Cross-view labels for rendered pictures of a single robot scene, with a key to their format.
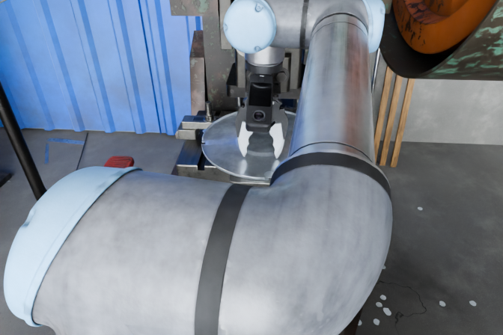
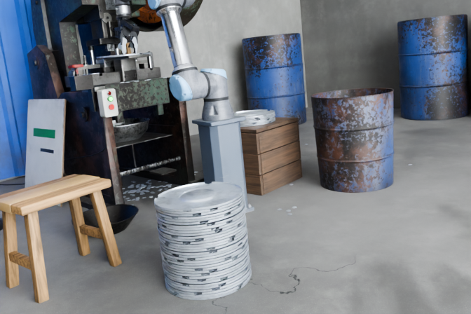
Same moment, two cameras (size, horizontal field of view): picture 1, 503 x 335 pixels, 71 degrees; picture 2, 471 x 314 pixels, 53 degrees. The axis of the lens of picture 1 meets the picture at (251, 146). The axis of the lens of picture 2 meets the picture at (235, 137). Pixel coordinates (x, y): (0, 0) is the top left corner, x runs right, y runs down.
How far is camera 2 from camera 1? 217 cm
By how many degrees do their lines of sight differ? 49
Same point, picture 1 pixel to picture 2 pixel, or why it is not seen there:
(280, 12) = not seen: outside the picture
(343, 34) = not seen: outside the picture
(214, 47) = (66, 41)
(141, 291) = not seen: outside the picture
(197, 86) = (53, 69)
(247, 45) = not seen: outside the picture
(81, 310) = not seen: outside the picture
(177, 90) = not seen: outside the picture
